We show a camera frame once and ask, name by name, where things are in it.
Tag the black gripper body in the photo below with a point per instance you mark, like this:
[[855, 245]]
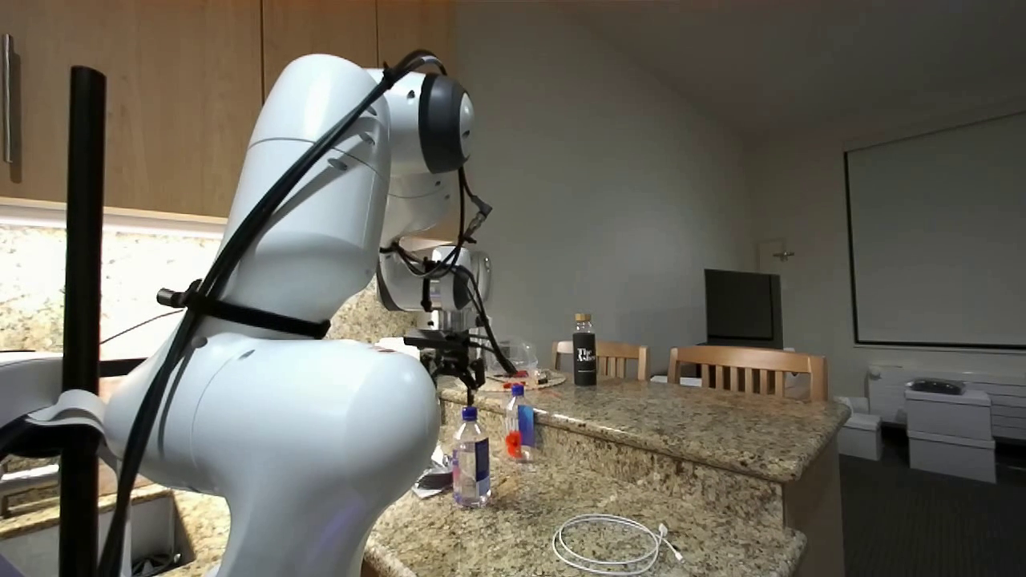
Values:
[[455, 355]]

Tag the clear blue-cap water bottle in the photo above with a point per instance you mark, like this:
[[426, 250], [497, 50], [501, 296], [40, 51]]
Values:
[[470, 464]]

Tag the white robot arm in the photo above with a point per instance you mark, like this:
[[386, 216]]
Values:
[[305, 437]]

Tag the Fiji bottle with red label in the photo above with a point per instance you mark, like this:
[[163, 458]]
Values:
[[522, 428]]

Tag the dark glass bottle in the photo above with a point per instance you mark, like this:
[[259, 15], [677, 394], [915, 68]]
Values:
[[585, 349]]

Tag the wooden chair left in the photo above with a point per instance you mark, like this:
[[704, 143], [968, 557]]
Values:
[[614, 359]]

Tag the wooden chair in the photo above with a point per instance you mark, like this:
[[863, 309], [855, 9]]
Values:
[[614, 359], [750, 370]]

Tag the wooden chair right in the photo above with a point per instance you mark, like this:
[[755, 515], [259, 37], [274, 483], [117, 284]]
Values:
[[750, 370]]

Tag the black monitor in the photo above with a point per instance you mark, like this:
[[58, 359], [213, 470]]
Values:
[[743, 309]]

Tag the wooden upper cabinets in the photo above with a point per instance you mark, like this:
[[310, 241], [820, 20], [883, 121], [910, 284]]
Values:
[[183, 80]]

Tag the white storage box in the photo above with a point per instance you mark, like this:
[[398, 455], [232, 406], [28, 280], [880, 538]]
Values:
[[860, 437]]

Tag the black vertical pole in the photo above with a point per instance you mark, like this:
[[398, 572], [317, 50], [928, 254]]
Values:
[[83, 314]]

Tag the white projector screen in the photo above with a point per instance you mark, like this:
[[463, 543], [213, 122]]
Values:
[[937, 238]]

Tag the white printer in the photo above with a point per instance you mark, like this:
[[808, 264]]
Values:
[[949, 432]]

